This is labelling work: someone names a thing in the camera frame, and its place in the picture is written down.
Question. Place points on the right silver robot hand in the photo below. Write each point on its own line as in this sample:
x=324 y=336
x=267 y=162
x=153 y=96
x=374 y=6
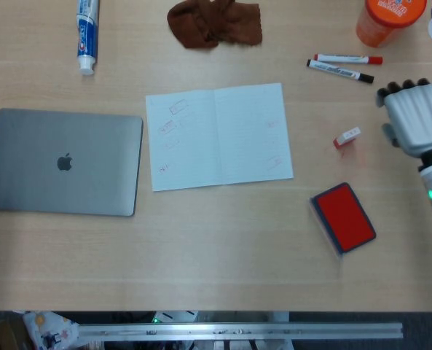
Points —
x=416 y=116

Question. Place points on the small red white stamp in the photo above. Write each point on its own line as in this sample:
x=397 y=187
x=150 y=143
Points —
x=346 y=138

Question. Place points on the red whiteboard marker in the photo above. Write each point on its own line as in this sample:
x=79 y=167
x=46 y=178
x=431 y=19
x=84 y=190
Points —
x=346 y=58

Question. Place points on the black whiteboard marker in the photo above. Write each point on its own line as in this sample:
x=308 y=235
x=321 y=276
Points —
x=337 y=70

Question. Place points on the red ink pad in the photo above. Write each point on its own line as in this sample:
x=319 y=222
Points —
x=345 y=218

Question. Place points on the open lined notebook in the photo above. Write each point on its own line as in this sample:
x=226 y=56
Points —
x=219 y=138

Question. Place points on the brown crumpled cloth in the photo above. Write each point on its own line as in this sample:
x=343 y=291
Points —
x=212 y=23

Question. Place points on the orange lidded canister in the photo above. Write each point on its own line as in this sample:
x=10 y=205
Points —
x=383 y=22

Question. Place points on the white blue toothpaste tube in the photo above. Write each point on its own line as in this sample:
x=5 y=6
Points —
x=87 y=36

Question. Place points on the grey closed laptop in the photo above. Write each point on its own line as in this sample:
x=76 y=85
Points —
x=64 y=162

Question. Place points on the printed plastic bag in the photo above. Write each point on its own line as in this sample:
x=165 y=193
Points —
x=51 y=330

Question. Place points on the aluminium profile rail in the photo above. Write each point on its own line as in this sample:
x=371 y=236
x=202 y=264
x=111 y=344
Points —
x=237 y=331

